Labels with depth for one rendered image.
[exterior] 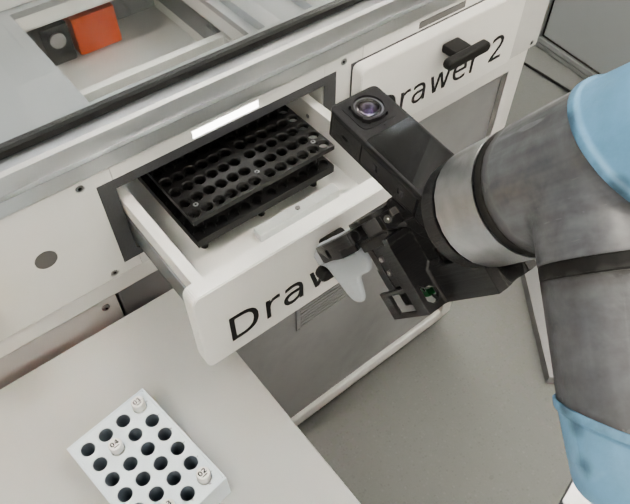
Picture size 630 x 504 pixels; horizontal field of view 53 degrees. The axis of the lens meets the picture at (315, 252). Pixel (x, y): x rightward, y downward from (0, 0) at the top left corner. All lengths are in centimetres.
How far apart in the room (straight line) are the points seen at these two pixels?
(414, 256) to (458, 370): 114
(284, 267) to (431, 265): 17
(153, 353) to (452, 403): 95
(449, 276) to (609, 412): 17
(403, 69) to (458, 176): 44
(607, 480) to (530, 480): 120
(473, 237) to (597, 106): 11
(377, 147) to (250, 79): 26
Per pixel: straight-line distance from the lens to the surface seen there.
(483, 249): 36
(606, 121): 28
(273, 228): 67
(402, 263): 44
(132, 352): 71
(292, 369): 119
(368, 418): 148
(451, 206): 36
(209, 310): 54
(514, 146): 32
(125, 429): 62
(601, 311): 29
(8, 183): 58
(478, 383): 156
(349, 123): 44
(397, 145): 43
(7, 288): 66
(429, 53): 81
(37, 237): 63
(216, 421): 65
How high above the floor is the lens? 135
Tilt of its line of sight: 51 degrees down
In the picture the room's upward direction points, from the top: straight up
